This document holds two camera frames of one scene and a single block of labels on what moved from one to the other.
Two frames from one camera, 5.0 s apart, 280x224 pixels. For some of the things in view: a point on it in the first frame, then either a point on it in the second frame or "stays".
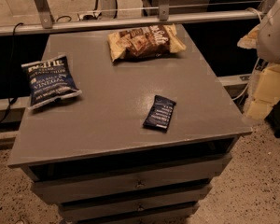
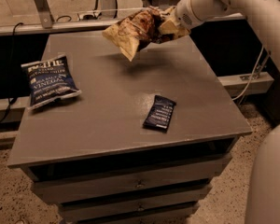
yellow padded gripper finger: [273, 83] → [176, 30]
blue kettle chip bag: [49, 79] stays
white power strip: [90, 16] stays
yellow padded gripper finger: [259, 109] → [170, 12]
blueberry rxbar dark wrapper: [161, 114] stays
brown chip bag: [145, 43] → [136, 31]
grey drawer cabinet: [92, 158] stays
